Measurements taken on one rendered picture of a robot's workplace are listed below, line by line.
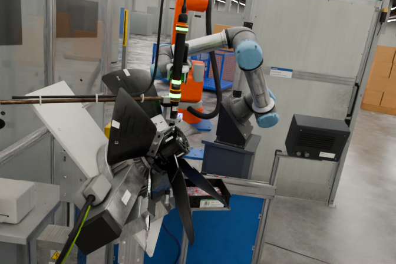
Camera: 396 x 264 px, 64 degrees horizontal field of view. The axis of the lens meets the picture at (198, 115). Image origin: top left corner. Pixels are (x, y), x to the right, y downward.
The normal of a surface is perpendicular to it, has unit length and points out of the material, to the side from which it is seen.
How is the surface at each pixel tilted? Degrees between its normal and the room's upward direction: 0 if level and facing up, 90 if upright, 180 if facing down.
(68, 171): 90
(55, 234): 0
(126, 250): 90
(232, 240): 90
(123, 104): 70
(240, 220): 90
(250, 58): 109
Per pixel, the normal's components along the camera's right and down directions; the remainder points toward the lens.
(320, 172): -0.07, 0.28
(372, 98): -0.36, 0.22
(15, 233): 0.12, -0.95
